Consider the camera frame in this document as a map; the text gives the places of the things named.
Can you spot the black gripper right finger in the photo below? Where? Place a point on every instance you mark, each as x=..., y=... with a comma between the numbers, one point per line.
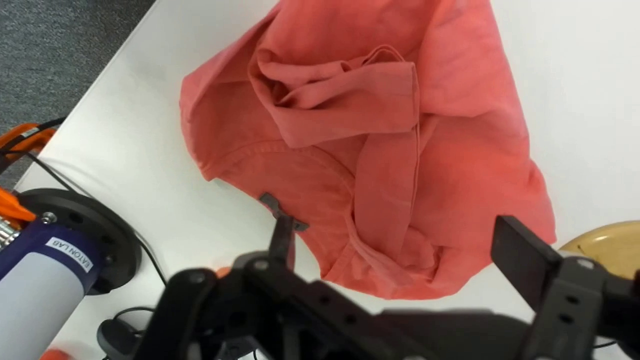
x=573, y=300

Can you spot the coral pink printed t-shirt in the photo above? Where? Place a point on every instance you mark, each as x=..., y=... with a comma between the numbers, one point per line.
x=452, y=133

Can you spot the black round stand base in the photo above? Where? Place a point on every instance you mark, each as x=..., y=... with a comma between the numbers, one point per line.
x=101, y=227

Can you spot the red toy tomato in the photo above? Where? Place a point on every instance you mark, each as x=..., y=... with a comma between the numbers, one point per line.
x=54, y=355

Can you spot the orange clamp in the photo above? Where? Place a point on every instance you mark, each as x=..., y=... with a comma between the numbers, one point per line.
x=26, y=137

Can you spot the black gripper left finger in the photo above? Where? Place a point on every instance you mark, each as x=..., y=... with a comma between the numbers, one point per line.
x=267, y=300

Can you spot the wooden mug tree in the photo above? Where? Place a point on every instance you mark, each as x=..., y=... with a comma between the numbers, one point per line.
x=606, y=248

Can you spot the white articulated camera stand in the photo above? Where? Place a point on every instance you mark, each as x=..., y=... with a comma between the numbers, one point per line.
x=40, y=300

